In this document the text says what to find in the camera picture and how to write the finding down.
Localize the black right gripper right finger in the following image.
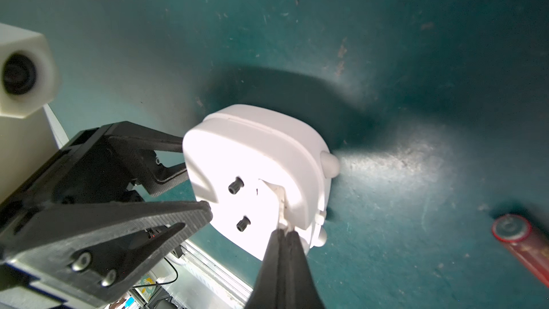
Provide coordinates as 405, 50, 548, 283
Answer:
284, 232, 325, 308

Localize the red battery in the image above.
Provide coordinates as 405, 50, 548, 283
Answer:
491, 214, 548, 287

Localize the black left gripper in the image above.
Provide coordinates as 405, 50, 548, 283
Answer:
1, 122, 213, 308

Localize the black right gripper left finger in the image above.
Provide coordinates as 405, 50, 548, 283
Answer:
245, 230, 285, 309

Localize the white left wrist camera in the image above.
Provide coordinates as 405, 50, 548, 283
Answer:
1, 24, 61, 119

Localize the white alarm clock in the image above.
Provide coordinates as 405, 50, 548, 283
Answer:
182, 104, 340, 259

